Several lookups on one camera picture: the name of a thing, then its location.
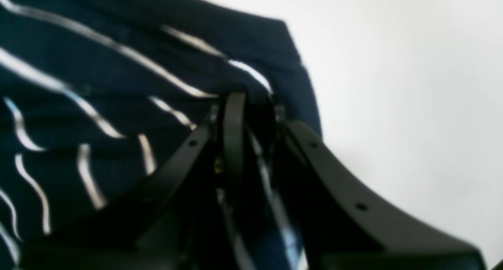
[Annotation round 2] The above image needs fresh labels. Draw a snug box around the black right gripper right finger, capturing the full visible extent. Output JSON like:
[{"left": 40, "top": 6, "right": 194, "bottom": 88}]
[{"left": 273, "top": 105, "right": 485, "bottom": 270}]

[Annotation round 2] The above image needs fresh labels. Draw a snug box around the navy white striped t-shirt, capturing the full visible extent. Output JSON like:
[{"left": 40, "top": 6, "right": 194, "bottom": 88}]
[{"left": 1, "top": 0, "right": 322, "bottom": 270}]

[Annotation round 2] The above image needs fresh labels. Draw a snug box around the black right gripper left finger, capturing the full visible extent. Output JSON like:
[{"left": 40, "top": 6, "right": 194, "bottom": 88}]
[{"left": 20, "top": 93, "right": 247, "bottom": 270}]

